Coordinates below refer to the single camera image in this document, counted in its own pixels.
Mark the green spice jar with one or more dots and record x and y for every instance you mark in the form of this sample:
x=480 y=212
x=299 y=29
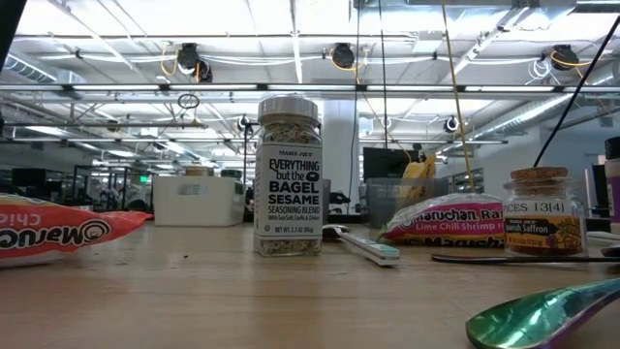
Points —
x=231 y=173

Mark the bagel seasoning jar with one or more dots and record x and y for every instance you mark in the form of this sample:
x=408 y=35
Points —
x=288 y=194

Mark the grey plastic bin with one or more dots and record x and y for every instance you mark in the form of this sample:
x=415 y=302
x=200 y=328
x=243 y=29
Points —
x=327 y=201
x=387 y=203

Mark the dark metal spoon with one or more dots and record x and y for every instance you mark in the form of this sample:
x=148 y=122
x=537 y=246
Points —
x=484 y=259

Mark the pink green ramen packet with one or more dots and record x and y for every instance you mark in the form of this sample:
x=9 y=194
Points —
x=445 y=223

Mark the orange ramen packet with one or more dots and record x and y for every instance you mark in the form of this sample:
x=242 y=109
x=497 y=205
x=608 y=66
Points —
x=58 y=232

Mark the iridescent green spoon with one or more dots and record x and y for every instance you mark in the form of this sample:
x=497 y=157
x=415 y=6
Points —
x=533 y=317

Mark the yellow ramen packet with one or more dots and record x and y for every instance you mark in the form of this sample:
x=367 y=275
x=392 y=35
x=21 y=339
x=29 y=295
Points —
x=419 y=169

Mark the white plastic bin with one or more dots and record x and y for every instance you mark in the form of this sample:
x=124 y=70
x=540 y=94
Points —
x=198 y=203

